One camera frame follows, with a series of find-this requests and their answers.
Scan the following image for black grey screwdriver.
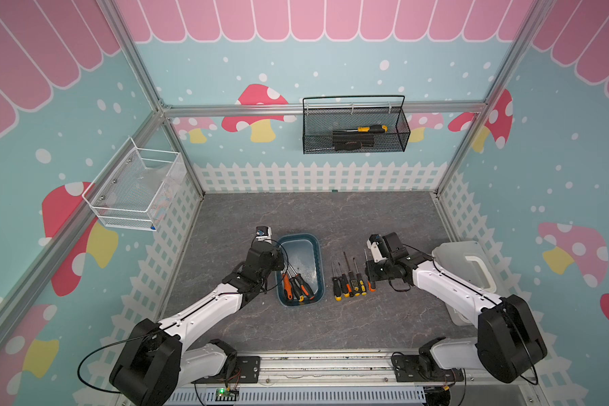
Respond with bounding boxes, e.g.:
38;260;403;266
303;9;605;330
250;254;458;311
289;276;305;302

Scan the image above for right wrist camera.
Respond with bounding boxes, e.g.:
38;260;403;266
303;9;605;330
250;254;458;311
366;234;387;263

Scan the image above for white wire mesh basket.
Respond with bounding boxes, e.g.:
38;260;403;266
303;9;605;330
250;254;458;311
82;139;187;232

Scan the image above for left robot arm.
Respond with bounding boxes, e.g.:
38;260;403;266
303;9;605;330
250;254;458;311
109;240;287;405

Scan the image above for yellow collar screwdriver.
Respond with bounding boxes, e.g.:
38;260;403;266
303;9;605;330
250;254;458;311
343;253;360;296

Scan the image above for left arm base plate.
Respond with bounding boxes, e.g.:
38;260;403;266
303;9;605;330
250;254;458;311
196;356;262;386

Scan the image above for orange handled screwdriver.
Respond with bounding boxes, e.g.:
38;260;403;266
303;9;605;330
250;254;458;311
282;272;294;301

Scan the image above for translucent plastic toolbox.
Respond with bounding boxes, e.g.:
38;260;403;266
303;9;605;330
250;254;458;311
431;240;509;296

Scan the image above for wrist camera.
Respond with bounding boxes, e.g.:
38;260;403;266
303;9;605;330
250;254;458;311
366;234;387;263
255;226;272;241

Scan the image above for black tool in basket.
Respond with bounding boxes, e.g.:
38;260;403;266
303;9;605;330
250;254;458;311
332;133;375;152

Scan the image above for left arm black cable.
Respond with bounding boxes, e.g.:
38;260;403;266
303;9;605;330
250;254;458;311
75;337;156;395

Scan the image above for teal plastic storage box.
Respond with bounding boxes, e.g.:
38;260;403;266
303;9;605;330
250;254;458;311
277;233;325;307

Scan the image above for yellow black screwdriver in basket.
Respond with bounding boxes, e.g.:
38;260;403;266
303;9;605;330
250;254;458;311
333;125;388;135

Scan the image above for green lit circuit board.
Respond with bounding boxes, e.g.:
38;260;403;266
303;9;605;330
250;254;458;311
215;388;240;402

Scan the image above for black wire mesh basket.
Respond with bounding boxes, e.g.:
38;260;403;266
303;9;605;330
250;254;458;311
302;95;411;154

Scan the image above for black orange hex screwdriver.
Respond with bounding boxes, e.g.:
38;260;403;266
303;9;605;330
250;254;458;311
294;273;315;301

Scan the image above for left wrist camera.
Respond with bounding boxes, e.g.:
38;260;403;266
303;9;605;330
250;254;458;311
255;226;272;241

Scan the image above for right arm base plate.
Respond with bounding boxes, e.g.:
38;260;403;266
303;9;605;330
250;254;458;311
391;352;465;385

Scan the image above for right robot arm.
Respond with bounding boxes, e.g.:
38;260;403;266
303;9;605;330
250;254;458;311
365;233;548;383

